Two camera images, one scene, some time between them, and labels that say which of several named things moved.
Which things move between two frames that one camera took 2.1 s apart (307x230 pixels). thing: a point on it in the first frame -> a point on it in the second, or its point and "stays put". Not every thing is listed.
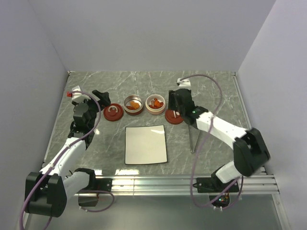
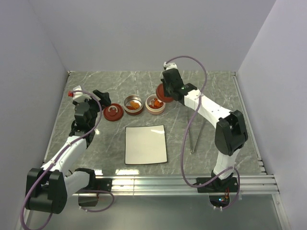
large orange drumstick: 157,102 stays put
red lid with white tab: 173,117 -> 159,92
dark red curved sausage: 130,108 stays put
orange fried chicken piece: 134,105 stays put
